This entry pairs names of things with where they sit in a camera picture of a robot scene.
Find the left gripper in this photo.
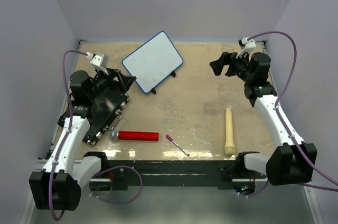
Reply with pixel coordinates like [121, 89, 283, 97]
[88, 66, 136, 100]

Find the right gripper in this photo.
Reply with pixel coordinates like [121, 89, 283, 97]
[210, 49, 253, 83]

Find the blue framed whiteboard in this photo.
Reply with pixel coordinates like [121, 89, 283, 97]
[121, 31, 184, 94]

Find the purple whiteboard marker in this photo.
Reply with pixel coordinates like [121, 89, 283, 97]
[166, 135, 190, 156]

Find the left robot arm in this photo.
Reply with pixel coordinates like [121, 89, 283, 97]
[29, 68, 136, 211]

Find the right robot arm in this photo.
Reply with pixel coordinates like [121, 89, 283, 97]
[209, 52, 317, 186]

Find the black carrying case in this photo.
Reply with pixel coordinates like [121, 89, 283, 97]
[70, 70, 129, 146]

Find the red glitter microphone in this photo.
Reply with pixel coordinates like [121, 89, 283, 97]
[109, 130, 159, 142]

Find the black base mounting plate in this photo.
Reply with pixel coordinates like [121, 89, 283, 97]
[106, 160, 254, 190]

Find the wire whiteboard stand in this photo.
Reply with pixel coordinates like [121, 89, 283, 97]
[151, 71, 176, 95]

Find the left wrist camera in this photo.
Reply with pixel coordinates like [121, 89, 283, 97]
[90, 53, 109, 70]

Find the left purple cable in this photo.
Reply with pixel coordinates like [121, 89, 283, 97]
[49, 50, 143, 221]

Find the purple cable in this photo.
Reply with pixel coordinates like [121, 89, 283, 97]
[49, 50, 143, 221]
[239, 31, 338, 198]

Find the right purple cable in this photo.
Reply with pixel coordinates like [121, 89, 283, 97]
[239, 31, 338, 198]

